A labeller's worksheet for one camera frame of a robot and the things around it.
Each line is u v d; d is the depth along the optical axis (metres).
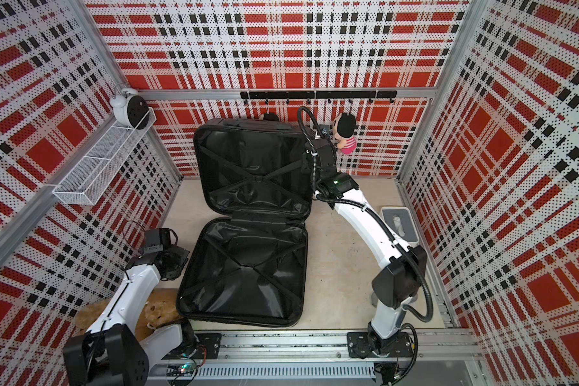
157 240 0.65
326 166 0.57
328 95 0.88
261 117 0.94
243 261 0.84
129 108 0.78
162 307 0.73
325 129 0.63
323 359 0.72
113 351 0.39
